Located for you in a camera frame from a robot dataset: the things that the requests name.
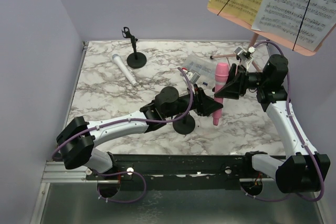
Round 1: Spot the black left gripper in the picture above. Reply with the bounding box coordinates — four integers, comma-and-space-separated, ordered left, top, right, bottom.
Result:
164, 83, 223, 119

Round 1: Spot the pink toy microphone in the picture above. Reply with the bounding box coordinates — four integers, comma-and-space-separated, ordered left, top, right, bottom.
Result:
212, 62, 229, 127

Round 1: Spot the black round-base mic stand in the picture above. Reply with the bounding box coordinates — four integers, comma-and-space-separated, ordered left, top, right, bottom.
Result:
122, 27, 147, 69

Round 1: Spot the white toy microphone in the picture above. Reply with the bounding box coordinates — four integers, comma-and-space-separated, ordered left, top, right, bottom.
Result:
112, 54, 138, 87

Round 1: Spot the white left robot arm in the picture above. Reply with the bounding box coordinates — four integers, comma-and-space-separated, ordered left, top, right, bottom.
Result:
56, 86, 223, 179

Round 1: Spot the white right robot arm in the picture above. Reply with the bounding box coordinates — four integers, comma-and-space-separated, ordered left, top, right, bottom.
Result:
215, 54, 330, 194

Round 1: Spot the clear plastic organizer box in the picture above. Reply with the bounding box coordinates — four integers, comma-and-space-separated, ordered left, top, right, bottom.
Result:
182, 55, 217, 89

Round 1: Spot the pink music stand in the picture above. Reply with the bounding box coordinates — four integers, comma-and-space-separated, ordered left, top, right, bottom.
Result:
206, 6, 318, 72

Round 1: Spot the white sheet music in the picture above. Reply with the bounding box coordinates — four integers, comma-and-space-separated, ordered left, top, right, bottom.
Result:
251, 0, 335, 51

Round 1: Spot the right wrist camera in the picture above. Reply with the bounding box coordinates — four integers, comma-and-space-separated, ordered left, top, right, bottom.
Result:
234, 46, 256, 70

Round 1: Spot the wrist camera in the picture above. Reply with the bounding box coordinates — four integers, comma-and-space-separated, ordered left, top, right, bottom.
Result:
182, 68, 201, 86
234, 46, 256, 70

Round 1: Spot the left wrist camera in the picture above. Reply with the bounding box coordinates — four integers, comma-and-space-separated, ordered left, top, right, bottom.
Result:
182, 68, 201, 86

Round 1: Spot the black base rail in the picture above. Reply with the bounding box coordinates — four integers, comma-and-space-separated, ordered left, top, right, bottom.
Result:
86, 154, 267, 195

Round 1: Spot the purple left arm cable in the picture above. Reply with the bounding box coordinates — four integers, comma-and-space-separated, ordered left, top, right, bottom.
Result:
51, 67, 195, 161

